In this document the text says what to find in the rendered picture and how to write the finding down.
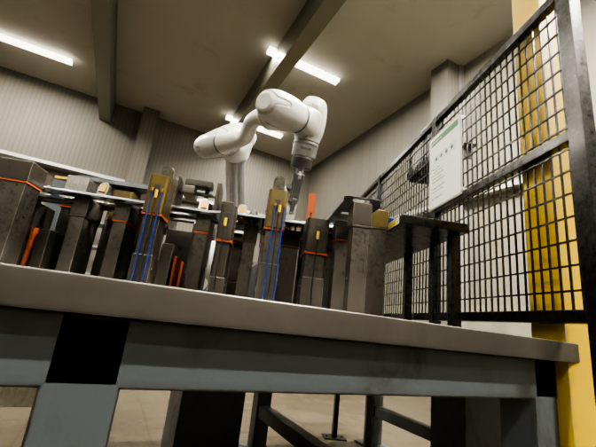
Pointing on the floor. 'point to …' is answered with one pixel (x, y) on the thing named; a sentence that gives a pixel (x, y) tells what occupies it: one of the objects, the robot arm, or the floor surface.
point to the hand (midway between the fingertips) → (289, 213)
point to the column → (203, 419)
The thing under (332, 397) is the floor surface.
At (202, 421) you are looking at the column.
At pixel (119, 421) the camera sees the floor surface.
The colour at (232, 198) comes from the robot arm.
